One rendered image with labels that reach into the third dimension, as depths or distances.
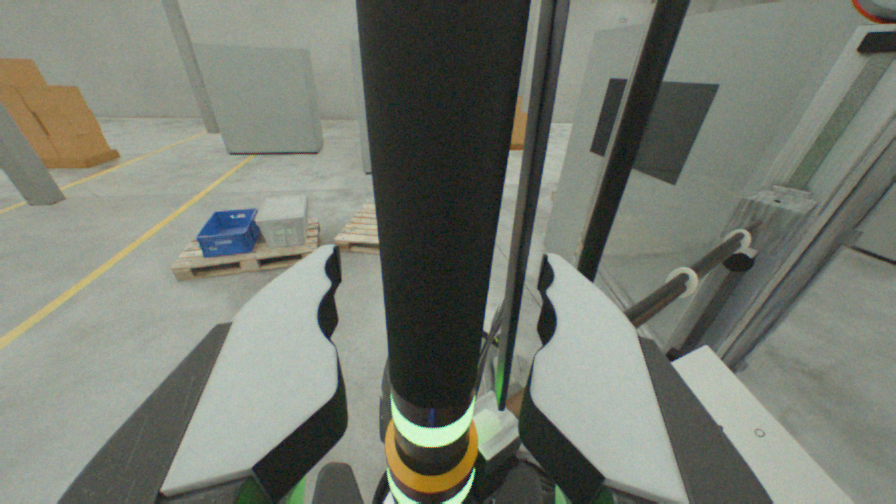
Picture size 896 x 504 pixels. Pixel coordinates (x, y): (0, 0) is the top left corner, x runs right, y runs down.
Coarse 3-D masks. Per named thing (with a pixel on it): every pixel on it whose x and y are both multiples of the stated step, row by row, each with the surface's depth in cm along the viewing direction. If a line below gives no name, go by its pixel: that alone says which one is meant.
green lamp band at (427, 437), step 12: (396, 420) 12; (468, 420) 12; (408, 432) 11; (420, 432) 11; (432, 432) 11; (444, 432) 11; (456, 432) 11; (420, 444) 11; (432, 444) 11; (444, 444) 11
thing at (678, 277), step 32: (672, 0) 9; (672, 32) 10; (640, 64) 11; (640, 96) 11; (640, 128) 11; (608, 160) 13; (608, 192) 13; (608, 224) 13; (704, 256) 33; (672, 288) 28
